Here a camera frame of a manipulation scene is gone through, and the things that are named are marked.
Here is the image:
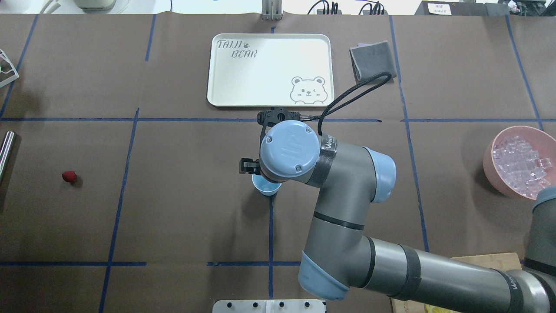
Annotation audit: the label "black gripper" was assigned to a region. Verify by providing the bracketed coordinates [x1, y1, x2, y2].
[240, 158, 261, 176]

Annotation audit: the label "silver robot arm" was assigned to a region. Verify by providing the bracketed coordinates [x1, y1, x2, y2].
[239, 120, 555, 313]

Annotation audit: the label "light blue plastic cup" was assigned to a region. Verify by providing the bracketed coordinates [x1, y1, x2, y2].
[252, 175, 282, 196]

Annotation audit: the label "white cup rack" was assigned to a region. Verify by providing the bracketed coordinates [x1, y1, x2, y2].
[0, 49, 20, 88]

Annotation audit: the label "pink bowl of ice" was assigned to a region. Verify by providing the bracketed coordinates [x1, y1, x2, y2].
[483, 126, 556, 200]

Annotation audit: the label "cream bear tray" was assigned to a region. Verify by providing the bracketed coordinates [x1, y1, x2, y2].
[207, 33, 335, 107]

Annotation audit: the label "grey folded cloth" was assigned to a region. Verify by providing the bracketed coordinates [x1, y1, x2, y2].
[349, 41, 397, 82]

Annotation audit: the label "red strawberry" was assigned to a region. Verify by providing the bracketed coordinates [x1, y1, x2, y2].
[61, 170, 78, 184]

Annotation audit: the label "yellow lemon slices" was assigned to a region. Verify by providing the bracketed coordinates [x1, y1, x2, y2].
[424, 304, 458, 313]

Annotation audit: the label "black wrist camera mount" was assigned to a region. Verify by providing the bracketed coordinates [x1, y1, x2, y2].
[256, 107, 301, 127]

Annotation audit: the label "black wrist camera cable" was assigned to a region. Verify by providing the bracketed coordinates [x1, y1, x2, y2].
[300, 72, 392, 136]

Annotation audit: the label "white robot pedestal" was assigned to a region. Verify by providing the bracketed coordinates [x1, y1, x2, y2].
[212, 299, 327, 313]

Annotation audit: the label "aluminium frame post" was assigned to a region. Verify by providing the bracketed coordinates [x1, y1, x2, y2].
[261, 0, 283, 20]

